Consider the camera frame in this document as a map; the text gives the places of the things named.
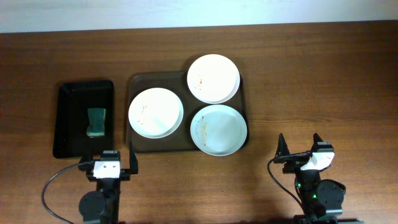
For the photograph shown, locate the black rectangular tray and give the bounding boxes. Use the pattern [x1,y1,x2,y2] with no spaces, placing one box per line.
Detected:
[53,80,114,159]

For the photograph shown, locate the white plate top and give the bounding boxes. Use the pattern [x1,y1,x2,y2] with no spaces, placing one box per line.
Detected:
[187,54,241,104]

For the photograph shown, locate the brown plastic serving tray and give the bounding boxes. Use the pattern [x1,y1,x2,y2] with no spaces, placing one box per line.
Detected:
[125,71,249,154]

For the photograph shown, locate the pale blue plate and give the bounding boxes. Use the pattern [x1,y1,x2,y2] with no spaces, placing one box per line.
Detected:
[190,105,249,156]

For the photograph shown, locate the white plate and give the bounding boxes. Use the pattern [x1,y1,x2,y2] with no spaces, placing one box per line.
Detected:
[128,88,183,139]
[187,54,241,104]

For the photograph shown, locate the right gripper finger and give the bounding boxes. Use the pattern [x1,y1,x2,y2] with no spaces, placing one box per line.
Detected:
[312,133,323,151]
[275,133,290,158]

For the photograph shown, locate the green yellow scrub sponge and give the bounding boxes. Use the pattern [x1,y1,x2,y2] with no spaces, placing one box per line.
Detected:
[86,108,106,138]

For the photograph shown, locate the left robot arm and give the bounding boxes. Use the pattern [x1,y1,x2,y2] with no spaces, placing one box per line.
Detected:
[78,144,139,224]

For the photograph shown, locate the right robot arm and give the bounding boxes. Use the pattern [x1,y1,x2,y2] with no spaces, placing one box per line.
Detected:
[271,133,346,223]

